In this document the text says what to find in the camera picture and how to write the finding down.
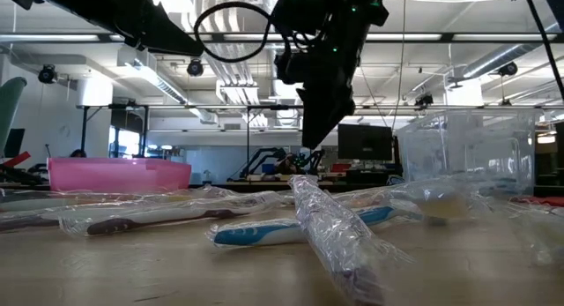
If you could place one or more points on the clear deep plastic bin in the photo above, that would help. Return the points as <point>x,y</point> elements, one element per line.
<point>467,147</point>

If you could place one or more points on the red box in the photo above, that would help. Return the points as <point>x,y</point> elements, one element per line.
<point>341,167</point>

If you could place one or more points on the white toothbrush at edge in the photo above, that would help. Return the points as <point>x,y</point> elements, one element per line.
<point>22,224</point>

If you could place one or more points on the black ceiling spotlight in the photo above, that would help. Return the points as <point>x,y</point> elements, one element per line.
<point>424,100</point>
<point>195,68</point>
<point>507,69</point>
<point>47,73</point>

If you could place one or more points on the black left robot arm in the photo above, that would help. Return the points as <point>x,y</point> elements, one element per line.
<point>110,10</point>

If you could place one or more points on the dark blue rounded object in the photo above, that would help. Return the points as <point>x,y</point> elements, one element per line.
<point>394,180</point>

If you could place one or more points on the black computer monitor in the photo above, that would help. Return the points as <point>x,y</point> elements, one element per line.
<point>365,143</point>
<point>15,140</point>

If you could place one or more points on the black metal rig frame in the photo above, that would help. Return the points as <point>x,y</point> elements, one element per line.
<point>248,134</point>
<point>83,129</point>

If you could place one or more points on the red object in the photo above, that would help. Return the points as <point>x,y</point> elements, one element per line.
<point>15,159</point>

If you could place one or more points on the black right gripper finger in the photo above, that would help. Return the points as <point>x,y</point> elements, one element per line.
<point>315,125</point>
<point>341,118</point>

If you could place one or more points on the green plastic bin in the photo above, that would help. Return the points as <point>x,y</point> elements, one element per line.
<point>9,112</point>

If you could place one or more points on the pink plastic bin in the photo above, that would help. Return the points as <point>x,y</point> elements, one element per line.
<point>119,176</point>

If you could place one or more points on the black background robot arm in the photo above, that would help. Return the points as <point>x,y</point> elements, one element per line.
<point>313,158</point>
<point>260,158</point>

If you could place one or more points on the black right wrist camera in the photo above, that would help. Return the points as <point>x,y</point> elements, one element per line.
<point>291,68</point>

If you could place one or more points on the blue storage box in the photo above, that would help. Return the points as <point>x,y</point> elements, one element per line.
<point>268,168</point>

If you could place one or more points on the black cabinet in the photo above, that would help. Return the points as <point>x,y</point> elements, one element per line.
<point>370,176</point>

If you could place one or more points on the person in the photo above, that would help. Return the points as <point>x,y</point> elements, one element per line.
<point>78,153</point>
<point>286,165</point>

